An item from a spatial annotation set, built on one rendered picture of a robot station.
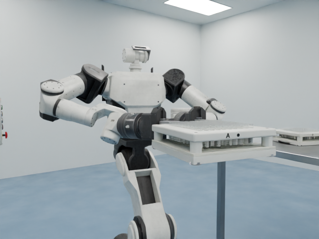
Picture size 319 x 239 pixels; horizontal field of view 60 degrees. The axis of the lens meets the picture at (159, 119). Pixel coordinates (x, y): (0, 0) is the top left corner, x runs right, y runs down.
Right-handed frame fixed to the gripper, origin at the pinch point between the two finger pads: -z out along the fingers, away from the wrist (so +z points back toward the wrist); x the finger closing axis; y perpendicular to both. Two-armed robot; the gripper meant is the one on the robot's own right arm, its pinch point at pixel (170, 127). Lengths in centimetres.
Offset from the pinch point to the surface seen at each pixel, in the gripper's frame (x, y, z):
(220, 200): 57, -102, 24
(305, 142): 15, -106, -25
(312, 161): 20, -71, -32
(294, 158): 19, -75, -24
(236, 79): -60, -490, 146
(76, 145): 58, -235, 337
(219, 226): 75, -102, 26
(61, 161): 83, -212, 345
